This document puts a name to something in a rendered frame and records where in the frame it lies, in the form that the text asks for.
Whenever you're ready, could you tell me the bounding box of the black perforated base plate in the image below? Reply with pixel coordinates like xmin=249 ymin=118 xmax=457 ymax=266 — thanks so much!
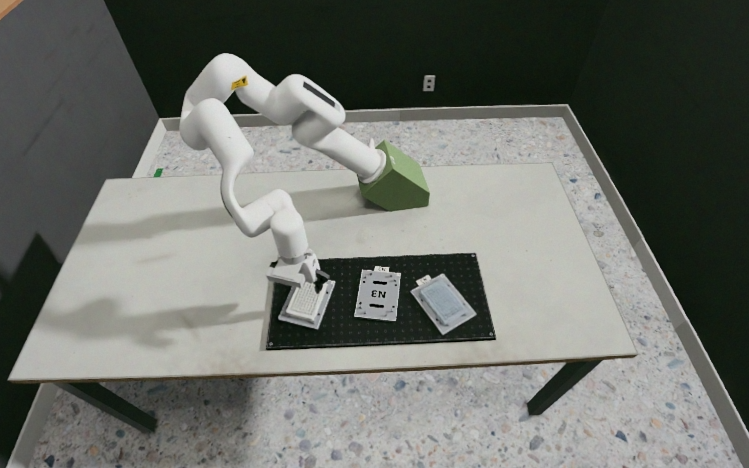
xmin=266 ymin=252 xmax=496 ymax=350

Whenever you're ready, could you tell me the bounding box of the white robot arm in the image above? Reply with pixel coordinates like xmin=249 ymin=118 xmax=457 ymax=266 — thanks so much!
xmin=180 ymin=54 xmax=386 ymax=288

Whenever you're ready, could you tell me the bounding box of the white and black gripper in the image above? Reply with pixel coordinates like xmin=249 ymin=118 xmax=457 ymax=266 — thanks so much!
xmin=270 ymin=254 xmax=330 ymax=294

